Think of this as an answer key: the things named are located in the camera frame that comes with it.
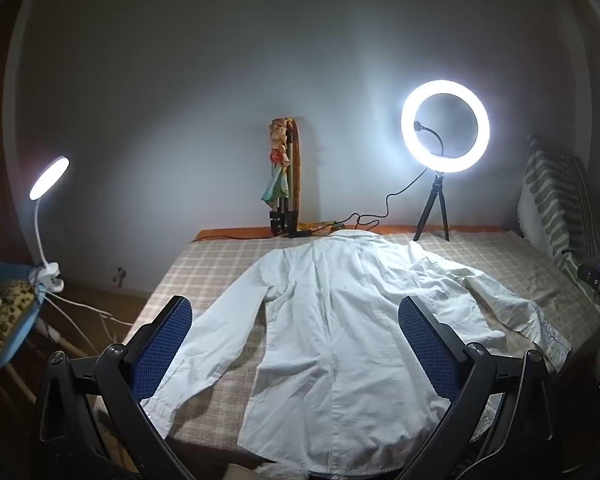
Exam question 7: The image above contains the white clip lamp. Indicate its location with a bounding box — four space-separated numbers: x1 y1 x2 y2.
28 156 71 292

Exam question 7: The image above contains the leopard print cloth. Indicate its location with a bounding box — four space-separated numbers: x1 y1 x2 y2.
0 280 38 386

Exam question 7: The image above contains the small black tripod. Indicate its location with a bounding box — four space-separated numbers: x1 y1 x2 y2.
412 174 451 242

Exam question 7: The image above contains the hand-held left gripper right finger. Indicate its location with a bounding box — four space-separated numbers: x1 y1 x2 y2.
397 295 568 480

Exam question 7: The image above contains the white cable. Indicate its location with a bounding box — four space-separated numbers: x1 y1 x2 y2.
40 290 136 326

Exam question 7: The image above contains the green striped pillow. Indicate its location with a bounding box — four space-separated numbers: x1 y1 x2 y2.
517 135 600 281

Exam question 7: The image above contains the black power cable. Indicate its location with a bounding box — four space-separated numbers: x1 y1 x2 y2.
307 167 431 236

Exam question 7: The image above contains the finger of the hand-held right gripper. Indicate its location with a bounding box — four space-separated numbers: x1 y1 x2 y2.
576 259 600 283

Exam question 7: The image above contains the colourful patterned scarf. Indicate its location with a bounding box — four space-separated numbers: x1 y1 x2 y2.
261 117 341 233

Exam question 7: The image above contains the white ring light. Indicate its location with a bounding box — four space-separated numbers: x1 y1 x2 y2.
400 79 491 177

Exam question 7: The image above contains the blue chair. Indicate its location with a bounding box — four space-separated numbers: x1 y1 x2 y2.
0 240 81 411

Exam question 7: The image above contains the white long-sleeved shirt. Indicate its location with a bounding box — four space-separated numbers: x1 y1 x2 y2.
141 230 572 478

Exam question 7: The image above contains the beige checked blanket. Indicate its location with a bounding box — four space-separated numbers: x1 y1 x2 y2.
125 230 600 466

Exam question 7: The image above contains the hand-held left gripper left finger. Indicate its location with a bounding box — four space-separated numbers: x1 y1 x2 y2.
32 295 196 480

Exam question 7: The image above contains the folded metal tripod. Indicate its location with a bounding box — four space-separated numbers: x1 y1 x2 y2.
269 125 301 238

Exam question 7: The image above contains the orange patterned bedsheet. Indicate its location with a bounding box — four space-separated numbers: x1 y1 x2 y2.
195 225 511 243

